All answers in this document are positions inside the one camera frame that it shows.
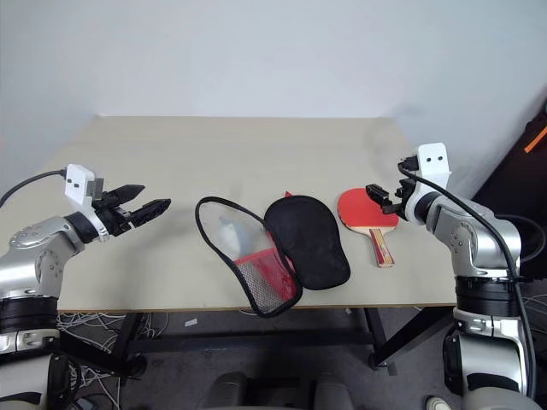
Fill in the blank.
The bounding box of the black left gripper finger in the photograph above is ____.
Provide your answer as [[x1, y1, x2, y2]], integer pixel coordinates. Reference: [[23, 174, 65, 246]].
[[110, 183, 147, 206], [129, 197, 173, 229]]

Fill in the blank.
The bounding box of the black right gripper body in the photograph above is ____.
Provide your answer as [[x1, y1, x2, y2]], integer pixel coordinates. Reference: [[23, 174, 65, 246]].
[[392, 177, 416, 208]]

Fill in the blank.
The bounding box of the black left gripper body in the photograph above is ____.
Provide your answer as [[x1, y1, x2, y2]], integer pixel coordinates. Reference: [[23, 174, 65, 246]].
[[91, 193, 134, 237]]

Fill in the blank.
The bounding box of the red table tennis paddle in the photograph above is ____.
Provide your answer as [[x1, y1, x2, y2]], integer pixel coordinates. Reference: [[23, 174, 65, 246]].
[[336, 186, 401, 269]]

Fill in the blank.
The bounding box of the red and black mitt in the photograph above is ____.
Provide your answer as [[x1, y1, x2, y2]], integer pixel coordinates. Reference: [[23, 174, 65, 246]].
[[194, 190, 352, 319]]

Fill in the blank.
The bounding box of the dark grey rounded shape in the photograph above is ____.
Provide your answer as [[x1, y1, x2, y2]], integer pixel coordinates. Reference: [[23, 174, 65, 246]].
[[212, 371, 261, 410], [313, 379, 355, 410]]

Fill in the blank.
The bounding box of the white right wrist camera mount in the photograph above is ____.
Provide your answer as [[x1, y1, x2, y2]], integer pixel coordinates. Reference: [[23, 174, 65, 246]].
[[415, 142, 454, 190]]

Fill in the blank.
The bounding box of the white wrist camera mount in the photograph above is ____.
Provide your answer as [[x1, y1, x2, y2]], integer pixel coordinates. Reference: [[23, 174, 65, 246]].
[[415, 142, 454, 190], [62, 163, 106, 211]]

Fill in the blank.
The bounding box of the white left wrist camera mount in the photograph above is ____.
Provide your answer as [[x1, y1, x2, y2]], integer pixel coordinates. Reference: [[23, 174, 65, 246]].
[[62, 163, 106, 211]]

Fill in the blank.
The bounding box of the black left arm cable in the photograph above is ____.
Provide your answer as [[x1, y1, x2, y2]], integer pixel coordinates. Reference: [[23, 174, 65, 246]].
[[0, 169, 68, 207]]

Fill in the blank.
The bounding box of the white floor cable tangle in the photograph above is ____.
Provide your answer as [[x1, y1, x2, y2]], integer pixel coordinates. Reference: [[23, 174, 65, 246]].
[[57, 311, 172, 407]]

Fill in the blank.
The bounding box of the black bag with orange strap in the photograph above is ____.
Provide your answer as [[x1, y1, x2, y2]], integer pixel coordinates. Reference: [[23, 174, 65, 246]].
[[468, 84, 547, 284]]

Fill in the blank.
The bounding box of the black metal table frame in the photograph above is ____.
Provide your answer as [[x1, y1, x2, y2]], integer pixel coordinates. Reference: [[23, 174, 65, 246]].
[[55, 305, 458, 379]]

